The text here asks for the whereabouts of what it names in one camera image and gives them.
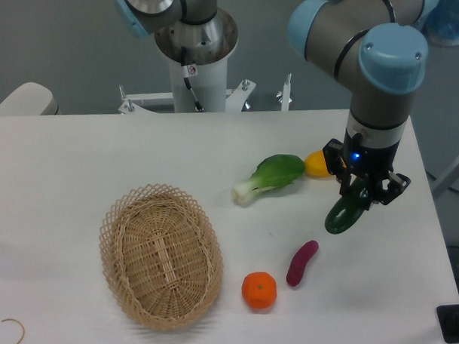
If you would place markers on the white metal base frame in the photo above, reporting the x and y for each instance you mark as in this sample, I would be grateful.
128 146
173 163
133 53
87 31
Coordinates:
234 101

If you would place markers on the purple sweet potato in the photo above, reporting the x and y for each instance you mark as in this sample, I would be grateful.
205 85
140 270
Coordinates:
299 262

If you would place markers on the white chair armrest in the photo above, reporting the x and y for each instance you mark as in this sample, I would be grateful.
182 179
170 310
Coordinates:
29 99

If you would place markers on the yellow lemon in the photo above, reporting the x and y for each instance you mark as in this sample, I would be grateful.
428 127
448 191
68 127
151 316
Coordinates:
315 165

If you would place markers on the blue plastic bag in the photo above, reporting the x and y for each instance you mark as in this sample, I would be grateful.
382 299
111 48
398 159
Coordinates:
442 24

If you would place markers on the woven wicker basket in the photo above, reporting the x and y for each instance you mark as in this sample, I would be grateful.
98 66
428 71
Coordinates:
160 256

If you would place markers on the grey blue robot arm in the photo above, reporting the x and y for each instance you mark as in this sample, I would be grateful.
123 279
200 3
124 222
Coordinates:
371 47

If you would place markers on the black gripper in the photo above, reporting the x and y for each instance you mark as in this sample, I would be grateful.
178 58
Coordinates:
368 153

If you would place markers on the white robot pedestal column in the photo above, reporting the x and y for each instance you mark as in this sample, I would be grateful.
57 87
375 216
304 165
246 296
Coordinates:
197 58

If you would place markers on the orange tangerine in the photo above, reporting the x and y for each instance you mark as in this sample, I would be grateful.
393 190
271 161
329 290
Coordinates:
259 290

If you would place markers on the white frame at right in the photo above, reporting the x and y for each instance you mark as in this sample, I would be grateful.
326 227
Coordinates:
446 179

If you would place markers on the black device at table edge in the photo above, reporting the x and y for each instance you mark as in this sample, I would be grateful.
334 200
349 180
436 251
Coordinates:
448 316

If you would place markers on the dark green cucumber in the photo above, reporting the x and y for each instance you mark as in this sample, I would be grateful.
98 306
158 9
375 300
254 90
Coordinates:
348 208

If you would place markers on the green bok choy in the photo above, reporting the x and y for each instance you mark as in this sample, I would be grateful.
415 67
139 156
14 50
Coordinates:
272 173

